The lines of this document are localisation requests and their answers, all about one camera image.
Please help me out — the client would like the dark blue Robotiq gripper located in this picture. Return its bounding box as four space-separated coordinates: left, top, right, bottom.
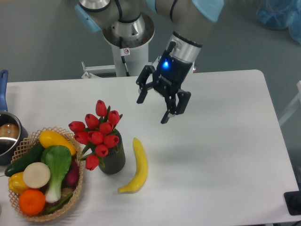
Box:
136 50 192 124

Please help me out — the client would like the red tulip bouquet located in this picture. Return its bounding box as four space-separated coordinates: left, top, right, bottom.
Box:
69 100 122 170

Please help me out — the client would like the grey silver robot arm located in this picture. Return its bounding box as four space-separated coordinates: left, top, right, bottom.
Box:
75 0 224 124

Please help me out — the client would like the dark grey ribbed vase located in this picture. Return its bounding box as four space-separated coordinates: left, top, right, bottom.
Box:
98 132 126 175

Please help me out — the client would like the yellow toy banana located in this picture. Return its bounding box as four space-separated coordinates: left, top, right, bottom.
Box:
118 138 148 194

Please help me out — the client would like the green toy bok choy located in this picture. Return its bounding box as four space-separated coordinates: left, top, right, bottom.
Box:
41 145 71 203

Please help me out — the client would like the yellow toy squash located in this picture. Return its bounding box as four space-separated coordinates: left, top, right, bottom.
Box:
39 130 77 156

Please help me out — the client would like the purple toy sweet potato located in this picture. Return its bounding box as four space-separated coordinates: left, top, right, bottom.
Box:
65 159 79 186

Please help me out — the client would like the blue plastic bag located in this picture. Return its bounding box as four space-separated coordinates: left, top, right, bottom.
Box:
256 0 301 44

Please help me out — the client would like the dark green toy cucumber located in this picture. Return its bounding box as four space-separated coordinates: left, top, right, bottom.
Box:
4 141 45 177

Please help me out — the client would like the green toy chili pepper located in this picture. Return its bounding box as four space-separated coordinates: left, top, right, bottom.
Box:
44 193 73 215

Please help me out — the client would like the woven wicker basket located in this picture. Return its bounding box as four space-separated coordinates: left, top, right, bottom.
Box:
8 127 84 222

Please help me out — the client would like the round white radish slice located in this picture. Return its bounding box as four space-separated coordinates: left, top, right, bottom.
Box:
23 162 51 189

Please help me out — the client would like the black device at table edge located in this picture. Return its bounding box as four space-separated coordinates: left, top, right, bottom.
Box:
284 191 301 216

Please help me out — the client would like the orange toy tangerine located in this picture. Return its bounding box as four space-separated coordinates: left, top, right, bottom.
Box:
18 189 46 216

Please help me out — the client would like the yellow toy bell pepper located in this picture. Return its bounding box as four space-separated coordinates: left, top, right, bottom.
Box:
8 172 29 194

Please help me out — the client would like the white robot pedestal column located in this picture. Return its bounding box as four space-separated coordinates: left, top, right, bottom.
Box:
81 12 165 80

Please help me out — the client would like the white metal frame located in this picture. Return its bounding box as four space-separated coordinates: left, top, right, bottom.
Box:
278 81 301 127

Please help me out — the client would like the blue saucepan with handle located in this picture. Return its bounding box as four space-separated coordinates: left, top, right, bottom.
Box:
0 70 28 166

